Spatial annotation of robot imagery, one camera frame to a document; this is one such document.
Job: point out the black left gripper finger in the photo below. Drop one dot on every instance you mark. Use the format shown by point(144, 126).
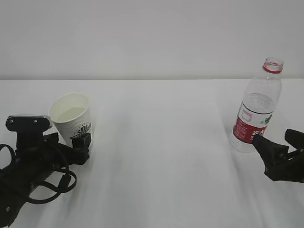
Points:
point(81, 149)
point(52, 138)

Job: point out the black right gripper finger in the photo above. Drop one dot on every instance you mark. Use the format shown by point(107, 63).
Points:
point(273, 154)
point(295, 138)

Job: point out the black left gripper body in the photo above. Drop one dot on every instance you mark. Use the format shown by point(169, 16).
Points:
point(51, 158)

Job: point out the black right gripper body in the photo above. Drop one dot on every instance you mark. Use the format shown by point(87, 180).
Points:
point(289, 167)

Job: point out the white paper cup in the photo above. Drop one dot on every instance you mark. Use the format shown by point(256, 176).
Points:
point(71, 116)

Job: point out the clear Nongfu Spring water bottle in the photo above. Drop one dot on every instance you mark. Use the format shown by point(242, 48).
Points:
point(258, 104)

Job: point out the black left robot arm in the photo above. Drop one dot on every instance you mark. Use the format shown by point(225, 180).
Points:
point(18, 185)

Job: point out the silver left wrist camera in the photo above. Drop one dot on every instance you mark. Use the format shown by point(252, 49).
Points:
point(29, 129)

